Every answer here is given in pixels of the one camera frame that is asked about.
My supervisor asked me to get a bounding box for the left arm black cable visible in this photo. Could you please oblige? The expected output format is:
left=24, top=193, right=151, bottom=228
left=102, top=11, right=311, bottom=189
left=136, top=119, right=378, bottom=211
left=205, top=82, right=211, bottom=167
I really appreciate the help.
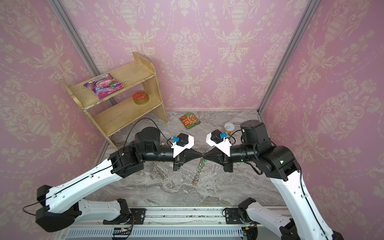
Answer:
left=122, top=117, right=172, bottom=151

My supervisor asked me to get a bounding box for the aluminium mounting rail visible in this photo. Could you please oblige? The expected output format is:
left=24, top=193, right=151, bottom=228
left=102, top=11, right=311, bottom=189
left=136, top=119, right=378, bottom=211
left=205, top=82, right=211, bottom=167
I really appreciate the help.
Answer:
left=72, top=203, right=293, bottom=227

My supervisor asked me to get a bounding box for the wooden two-tier shelf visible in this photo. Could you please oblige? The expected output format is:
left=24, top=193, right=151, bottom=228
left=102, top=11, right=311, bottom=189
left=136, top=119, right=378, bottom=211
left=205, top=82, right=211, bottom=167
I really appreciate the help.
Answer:
left=60, top=52, right=168, bottom=150

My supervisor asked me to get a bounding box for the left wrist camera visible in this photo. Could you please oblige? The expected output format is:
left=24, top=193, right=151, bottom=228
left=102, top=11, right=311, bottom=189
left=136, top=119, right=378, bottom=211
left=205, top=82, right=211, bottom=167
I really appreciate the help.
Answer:
left=171, top=133, right=195, bottom=158

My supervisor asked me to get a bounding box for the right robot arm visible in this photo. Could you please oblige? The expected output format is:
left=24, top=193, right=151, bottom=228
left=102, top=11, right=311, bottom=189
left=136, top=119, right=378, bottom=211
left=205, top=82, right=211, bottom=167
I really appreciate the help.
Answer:
left=204, top=120, right=343, bottom=240

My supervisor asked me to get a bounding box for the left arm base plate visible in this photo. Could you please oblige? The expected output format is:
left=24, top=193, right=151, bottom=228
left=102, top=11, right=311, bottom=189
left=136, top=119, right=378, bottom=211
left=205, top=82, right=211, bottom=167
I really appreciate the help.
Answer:
left=103, top=208, right=147, bottom=225

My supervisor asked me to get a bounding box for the metal key organizer ring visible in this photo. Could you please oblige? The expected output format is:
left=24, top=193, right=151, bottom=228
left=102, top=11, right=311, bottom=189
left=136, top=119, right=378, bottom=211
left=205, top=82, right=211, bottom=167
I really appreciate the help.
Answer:
left=191, top=155, right=208, bottom=186

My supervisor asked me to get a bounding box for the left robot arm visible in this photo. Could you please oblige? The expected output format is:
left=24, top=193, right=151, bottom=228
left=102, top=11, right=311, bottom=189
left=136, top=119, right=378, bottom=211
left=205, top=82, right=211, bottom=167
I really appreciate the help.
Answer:
left=33, top=127, right=203, bottom=233

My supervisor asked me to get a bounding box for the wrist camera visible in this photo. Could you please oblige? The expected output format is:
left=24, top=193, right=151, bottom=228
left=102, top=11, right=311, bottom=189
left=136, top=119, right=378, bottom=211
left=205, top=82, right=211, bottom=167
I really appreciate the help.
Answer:
left=171, top=133, right=195, bottom=158
left=206, top=130, right=232, bottom=157

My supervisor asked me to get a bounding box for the red lid round tin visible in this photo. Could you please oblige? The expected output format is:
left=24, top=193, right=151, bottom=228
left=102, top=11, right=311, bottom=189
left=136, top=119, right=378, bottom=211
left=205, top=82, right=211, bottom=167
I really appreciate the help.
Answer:
left=133, top=91, right=150, bottom=105

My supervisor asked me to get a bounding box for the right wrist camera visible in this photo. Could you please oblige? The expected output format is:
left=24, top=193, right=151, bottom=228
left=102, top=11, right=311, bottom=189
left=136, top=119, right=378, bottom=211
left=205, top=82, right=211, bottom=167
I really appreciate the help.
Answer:
left=206, top=130, right=232, bottom=157

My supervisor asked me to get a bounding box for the green orange food packet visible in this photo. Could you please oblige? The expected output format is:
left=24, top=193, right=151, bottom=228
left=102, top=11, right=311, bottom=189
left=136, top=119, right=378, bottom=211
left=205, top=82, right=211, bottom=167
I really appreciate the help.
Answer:
left=179, top=112, right=201, bottom=129

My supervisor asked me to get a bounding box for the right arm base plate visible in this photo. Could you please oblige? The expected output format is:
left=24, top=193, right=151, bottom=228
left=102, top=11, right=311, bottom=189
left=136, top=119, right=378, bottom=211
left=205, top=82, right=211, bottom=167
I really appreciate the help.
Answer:
left=222, top=208, right=250, bottom=225

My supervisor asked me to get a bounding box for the purple snack bag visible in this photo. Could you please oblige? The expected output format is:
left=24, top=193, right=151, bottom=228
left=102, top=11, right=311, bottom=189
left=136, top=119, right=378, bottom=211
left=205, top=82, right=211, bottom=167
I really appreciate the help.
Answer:
left=84, top=73, right=125, bottom=99

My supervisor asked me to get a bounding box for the green key tag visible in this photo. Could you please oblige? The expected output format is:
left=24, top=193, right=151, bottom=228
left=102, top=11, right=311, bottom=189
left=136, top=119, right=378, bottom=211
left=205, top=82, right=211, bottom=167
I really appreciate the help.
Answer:
left=198, top=159, right=206, bottom=170

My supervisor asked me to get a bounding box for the yellow can white lid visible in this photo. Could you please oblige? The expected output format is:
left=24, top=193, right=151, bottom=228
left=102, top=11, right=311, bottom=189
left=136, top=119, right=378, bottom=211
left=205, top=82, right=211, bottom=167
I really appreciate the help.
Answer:
left=224, top=123, right=236, bottom=135

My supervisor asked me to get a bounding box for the slotted cable duct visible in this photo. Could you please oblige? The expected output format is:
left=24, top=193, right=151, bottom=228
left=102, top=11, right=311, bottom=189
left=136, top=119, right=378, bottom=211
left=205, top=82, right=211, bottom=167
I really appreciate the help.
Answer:
left=65, top=227, right=244, bottom=240

